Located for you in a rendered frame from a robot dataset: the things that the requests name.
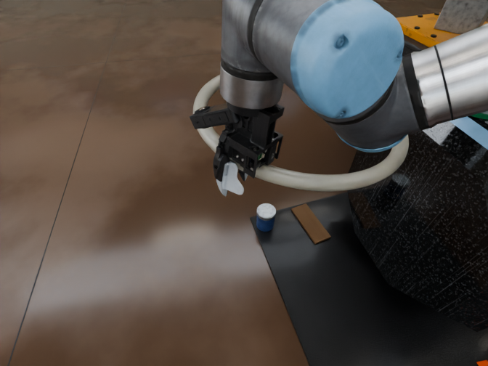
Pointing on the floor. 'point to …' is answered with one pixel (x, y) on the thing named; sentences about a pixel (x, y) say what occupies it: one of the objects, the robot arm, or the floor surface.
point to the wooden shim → (311, 224)
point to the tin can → (266, 217)
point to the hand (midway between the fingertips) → (232, 181)
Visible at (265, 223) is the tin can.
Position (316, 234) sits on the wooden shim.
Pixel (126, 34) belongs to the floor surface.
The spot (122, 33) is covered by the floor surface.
